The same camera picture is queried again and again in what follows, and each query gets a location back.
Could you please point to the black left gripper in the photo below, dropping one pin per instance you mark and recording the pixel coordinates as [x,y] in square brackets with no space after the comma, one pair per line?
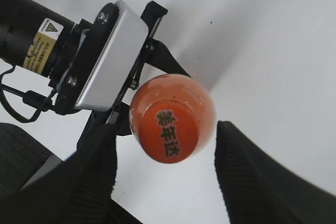
[92,40]

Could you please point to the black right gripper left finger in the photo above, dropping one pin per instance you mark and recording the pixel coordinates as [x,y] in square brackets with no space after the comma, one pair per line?
[77,191]

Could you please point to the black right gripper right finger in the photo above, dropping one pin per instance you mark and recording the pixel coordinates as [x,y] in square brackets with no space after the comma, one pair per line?
[257,189]

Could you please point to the orange soda bottle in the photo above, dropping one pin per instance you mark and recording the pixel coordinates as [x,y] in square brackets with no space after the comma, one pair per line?
[179,88]

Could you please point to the orange bottle cap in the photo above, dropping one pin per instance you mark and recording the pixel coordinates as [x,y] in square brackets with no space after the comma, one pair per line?
[168,131]

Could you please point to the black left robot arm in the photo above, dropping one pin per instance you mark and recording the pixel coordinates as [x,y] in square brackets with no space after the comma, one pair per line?
[42,41]

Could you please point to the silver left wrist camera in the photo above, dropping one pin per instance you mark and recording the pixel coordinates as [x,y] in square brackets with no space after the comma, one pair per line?
[115,61]

